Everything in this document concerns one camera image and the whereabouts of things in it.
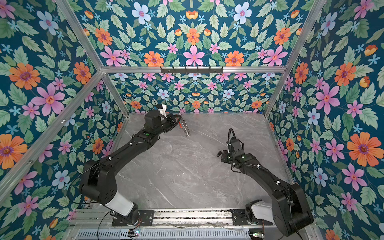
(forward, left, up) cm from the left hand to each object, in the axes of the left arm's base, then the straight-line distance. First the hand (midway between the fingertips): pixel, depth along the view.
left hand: (183, 111), depth 79 cm
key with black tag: (-10, -21, -31) cm, 39 cm away
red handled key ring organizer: (-2, +1, -9) cm, 9 cm away
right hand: (-15, -22, -22) cm, 35 cm away
